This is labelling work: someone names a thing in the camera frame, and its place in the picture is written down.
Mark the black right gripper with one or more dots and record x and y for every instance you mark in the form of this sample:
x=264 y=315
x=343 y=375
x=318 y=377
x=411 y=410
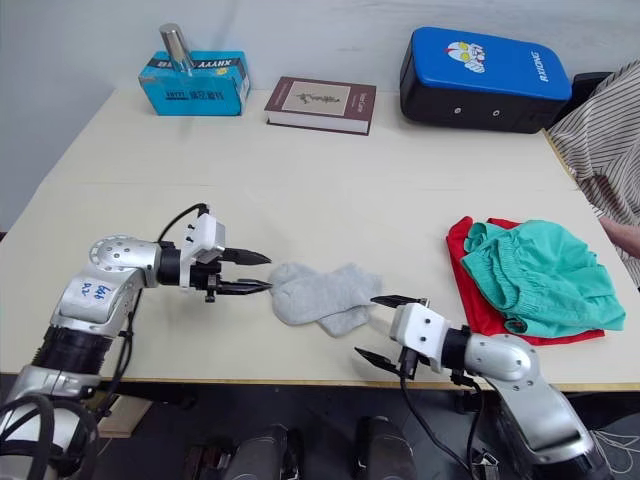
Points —
x=407 y=364

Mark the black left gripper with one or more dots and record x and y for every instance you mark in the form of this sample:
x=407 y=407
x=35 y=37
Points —
x=207 y=275

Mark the person's bare forearm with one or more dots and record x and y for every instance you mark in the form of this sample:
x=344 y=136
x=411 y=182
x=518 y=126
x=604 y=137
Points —
x=625 y=235

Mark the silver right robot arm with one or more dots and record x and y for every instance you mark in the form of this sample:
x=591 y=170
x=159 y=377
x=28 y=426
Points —
x=520 y=380

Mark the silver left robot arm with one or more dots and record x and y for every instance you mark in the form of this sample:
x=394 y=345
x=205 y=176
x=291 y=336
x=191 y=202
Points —
x=115 y=280

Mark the red t-shirt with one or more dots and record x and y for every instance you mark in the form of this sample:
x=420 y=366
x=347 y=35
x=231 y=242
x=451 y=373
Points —
x=467 y=280

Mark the green shorts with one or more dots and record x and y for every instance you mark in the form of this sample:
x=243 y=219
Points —
x=550 y=270

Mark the person in striped shirt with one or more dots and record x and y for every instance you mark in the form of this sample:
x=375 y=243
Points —
x=605 y=150

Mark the grey sock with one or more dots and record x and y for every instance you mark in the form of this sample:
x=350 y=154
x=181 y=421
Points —
x=342 y=322
x=300 y=292

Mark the dark rounded shape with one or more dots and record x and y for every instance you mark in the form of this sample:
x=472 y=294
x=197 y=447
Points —
x=385 y=450
x=265 y=455

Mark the maroon hardcover book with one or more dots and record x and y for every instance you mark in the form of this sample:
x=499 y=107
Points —
x=320 y=102

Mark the blue tissue box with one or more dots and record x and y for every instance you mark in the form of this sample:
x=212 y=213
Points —
x=195 y=92

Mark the wooden board under table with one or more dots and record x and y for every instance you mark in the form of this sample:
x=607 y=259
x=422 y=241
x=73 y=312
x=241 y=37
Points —
x=122 y=419

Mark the silver metal cylinder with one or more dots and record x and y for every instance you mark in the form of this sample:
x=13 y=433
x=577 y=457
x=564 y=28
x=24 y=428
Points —
x=176 y=47

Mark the blue and black kick pad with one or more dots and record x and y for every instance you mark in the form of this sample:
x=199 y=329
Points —
x=480 y=75

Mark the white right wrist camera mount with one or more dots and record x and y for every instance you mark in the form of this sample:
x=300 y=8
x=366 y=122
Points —
x=420 y=327

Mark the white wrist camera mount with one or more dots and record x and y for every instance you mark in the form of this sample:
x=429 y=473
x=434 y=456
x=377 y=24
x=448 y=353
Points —
x=202 y=235
x=420 y=327

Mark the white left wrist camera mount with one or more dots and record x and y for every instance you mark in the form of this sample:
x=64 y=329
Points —
x=202 y=235

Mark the black table frame bar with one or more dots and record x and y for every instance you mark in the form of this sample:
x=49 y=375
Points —
x=280 y=395

